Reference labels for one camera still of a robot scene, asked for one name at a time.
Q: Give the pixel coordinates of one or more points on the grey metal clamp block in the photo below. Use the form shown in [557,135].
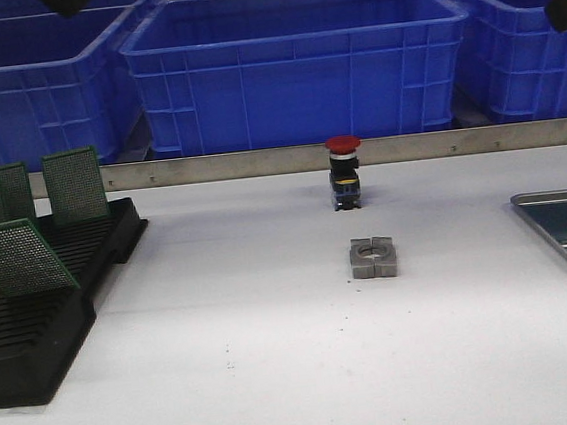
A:
[373,257]

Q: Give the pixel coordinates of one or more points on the left blue plastic crate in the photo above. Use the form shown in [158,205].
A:
[64,84]

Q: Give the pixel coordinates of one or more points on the right blue plastic crate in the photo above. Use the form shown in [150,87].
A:
[511,62]

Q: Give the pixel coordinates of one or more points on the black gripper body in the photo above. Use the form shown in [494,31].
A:
[65,8]

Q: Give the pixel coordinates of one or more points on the centre blue plastic crate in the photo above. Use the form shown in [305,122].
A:
[220,76]

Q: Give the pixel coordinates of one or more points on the steel table edge rail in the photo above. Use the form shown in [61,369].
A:
[314,157]

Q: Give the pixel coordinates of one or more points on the rear left green board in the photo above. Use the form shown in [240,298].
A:
[16,192]

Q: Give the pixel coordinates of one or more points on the front green perforated board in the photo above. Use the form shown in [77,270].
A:
[28,264]

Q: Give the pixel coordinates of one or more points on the blue plastic crate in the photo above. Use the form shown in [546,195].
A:
[511,62]
[64,84]
[220,76]

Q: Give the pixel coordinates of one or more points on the black slotted board rack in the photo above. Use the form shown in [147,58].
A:
[40,334]

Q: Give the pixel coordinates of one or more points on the red emergency stop button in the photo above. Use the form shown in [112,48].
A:
[344,180]

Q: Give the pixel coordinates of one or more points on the rear right green board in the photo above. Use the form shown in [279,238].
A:
[74,186]

